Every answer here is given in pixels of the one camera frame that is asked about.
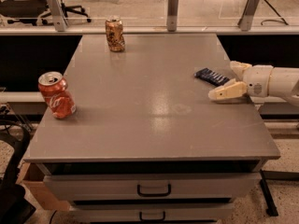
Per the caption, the black metal table leg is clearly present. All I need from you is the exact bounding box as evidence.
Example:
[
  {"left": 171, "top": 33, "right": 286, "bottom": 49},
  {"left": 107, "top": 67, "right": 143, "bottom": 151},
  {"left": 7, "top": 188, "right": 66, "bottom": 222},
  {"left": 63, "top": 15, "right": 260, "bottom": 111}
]
[{"left": 260, "top": 170, "right": 299, "bottom": 217}]

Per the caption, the grey upper drawer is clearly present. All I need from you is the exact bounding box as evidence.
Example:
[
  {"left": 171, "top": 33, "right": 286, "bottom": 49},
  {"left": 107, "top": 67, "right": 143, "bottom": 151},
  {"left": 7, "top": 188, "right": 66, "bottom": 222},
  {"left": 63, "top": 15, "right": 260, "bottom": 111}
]
[{"left": 44, "top": 173, "right": 261, "bottom": 202}]

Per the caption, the black floor cable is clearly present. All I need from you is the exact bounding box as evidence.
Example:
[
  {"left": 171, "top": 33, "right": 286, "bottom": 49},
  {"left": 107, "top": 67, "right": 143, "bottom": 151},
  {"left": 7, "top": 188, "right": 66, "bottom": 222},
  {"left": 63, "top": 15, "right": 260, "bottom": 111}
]
[{"left": 260, "top": 0, "right": 290, "bottom": 27}]

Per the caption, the grey metal bracket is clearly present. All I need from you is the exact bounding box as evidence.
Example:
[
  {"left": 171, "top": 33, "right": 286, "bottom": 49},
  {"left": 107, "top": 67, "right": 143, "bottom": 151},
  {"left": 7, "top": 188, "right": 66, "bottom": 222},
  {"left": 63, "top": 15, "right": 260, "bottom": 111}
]
[
  {"left": 46, "top": 0, "right": 67, "bottom": 32},
  {"left": 237, "top": 0, "right": 260, "bottom": 31},
  {"left": 166, "top": 0, "right": 178, "bottom": 32}
]

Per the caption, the middle grey metal bracket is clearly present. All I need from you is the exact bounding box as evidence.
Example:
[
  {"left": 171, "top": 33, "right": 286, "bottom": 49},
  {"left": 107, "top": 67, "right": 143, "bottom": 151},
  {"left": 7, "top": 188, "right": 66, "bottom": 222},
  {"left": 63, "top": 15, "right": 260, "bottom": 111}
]
[{"left": 166, "top": 0, "right": 178, "bottom": 32}]

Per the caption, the black office chair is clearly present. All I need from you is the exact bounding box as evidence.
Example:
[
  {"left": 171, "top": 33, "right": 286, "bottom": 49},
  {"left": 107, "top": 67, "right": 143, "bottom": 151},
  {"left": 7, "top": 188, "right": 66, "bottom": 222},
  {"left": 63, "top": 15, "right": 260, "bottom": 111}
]
[{"left": 0, "top": 0, "right": 92, "bottom": 26}]

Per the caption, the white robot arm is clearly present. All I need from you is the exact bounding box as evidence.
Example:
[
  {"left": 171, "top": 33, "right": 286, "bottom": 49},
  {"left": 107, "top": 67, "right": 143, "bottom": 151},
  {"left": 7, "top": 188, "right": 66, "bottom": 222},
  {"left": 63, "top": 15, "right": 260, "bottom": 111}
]
[{"left": 208, "top": 61, "right": 299, "bottom": 106}]

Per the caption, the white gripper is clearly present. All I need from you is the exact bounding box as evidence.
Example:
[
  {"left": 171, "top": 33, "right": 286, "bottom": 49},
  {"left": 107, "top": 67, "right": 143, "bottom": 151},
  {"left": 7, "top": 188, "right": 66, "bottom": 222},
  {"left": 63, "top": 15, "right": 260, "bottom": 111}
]
[{"left": 208, "top": 61, "right": 274, "bottom": 103}]

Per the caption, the grey drawer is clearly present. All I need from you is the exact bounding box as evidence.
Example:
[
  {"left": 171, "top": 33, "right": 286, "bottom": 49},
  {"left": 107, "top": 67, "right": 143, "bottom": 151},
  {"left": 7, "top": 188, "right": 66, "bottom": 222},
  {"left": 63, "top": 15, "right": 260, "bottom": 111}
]
[
  {"left": 44, "top": 173, "right": 261, "bottom": 202},
  {"left": 70, "top": 203, "right": 234, "bottom": 223}
]

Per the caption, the cardboard box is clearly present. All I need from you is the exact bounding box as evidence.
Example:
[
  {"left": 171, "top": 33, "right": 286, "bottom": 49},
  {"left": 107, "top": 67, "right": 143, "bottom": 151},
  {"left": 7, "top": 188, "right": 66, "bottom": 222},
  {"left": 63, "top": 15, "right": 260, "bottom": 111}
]
[{"left": 17, "top": 162, "right": 70, "bottom": 211}]

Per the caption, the red coca-cola can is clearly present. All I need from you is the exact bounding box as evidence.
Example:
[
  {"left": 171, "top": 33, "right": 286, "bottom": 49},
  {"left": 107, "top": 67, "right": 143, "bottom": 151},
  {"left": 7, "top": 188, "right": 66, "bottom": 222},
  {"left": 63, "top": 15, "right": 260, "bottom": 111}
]
[{"left": 38, "top": 71, "right": 76, "bottom": 119}]

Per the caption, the grey lower drawer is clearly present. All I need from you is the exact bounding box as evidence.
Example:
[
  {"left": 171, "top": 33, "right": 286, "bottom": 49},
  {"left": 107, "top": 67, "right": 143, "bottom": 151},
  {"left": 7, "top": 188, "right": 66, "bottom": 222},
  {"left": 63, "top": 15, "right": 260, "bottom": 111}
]
[{"left": 70, "top": 203, "right": 234, "bottom": 223}]

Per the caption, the orange crushed soda can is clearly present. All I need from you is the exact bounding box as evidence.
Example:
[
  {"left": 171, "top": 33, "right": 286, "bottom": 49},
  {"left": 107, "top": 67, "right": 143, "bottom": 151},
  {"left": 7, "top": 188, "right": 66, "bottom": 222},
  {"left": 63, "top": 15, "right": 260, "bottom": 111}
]
[{"left": 105, "top": 16, "right": 125, "bottom": 52}]

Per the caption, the left grey metal bracket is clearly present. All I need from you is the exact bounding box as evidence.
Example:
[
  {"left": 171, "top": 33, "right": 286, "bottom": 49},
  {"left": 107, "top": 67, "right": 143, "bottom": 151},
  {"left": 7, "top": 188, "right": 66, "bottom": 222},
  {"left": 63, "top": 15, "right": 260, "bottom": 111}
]
[{"left": 46, "top": 0, "right": 67, "bottom": 32}]

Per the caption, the blue rxbar blueberry wrapper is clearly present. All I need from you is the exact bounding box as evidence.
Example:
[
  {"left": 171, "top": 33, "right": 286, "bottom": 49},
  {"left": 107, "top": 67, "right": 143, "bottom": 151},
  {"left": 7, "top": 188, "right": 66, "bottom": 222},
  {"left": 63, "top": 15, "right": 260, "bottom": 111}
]
[{"left": 194, "top": 68, "right": 229, "bottom": 87}]

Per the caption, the right grey metal bracket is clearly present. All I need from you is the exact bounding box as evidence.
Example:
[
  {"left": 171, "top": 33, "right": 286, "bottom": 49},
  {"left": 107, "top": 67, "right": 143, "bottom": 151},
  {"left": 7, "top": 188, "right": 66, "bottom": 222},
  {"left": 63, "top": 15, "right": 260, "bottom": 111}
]
[{"left": 237, "top": 0, "right": 260, "bottom": 31}]

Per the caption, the black chair at left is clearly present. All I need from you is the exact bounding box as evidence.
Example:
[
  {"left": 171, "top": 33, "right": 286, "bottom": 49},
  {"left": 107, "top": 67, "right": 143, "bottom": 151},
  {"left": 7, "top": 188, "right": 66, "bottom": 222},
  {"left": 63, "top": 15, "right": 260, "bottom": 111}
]
[{"left": 0, "top": 120, "right": 36, "bottom": 224}]

